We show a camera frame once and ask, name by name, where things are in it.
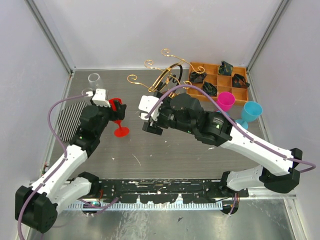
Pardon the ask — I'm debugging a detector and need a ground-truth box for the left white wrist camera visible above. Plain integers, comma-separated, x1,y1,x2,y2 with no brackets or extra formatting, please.
85,88,111,108

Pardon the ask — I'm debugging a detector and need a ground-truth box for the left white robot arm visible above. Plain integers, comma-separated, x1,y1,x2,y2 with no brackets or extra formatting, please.
15,99,127,239

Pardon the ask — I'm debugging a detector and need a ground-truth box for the clear wine glass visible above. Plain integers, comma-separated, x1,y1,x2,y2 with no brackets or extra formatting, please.
87,73,104,90
81,87,93,95

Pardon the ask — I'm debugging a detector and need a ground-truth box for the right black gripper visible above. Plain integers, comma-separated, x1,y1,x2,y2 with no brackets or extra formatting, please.
142,90,196,135

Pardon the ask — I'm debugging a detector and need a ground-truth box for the black mounting base plate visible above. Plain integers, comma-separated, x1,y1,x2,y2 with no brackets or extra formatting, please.
71,178,250,205

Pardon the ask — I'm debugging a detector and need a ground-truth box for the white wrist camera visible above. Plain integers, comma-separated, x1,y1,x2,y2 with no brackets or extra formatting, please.
138,95,160,121
85,88,111,108

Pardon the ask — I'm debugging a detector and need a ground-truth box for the black white striped cloth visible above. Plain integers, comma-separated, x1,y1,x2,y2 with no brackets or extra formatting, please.
57,101,89,143

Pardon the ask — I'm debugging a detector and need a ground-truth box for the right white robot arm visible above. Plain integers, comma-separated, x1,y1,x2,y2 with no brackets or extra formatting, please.
138,93,302,197

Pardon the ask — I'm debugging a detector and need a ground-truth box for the pink wine glass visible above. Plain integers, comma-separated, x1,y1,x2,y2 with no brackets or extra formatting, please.
216,91,236,112

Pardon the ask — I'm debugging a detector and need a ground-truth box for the wooden compartment tray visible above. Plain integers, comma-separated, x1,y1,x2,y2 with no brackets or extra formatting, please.
191,62,249,106

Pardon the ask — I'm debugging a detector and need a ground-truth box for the red wine glass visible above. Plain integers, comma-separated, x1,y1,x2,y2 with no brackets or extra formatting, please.
109,97,130,138

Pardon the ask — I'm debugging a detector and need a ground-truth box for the dark sock right tray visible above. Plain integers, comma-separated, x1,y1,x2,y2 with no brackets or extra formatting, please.
232,73,250,89

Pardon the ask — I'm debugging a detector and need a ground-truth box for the black sock in tray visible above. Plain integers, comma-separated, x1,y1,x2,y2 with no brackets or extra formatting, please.
189,71,207,84
202,81,218,97

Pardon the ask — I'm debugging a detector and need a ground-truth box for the gold wire wine glass rack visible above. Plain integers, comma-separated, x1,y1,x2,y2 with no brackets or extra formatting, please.
126,48,205,93

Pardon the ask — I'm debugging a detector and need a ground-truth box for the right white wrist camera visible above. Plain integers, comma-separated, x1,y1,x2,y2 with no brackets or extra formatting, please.
138,95,160,121

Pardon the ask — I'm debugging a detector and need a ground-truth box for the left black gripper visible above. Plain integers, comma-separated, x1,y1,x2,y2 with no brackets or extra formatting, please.
90,97,126,137

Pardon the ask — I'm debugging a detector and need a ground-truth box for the patterned dark sock in tray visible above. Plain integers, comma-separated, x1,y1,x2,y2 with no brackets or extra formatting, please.
218,60,234,76

